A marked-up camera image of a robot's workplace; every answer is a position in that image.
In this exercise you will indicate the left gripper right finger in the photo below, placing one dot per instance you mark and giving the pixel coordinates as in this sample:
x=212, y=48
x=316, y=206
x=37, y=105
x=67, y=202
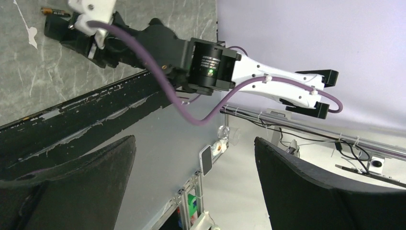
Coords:
x=302, y=196

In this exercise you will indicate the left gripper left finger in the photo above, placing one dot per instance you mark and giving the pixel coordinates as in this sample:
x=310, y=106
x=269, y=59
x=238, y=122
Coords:
x=85, y=193

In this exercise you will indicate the black gold AAA battery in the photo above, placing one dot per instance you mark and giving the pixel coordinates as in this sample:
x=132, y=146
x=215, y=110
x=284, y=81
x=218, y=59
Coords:
x=57, y=12

